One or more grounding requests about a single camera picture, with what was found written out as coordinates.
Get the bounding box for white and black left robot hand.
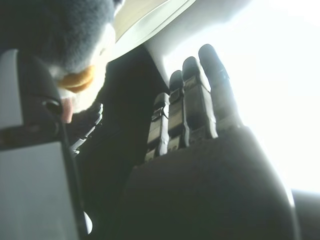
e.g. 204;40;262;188
0;43;301;240

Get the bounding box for grey plush penguin toy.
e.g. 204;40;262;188
0;0;126;124

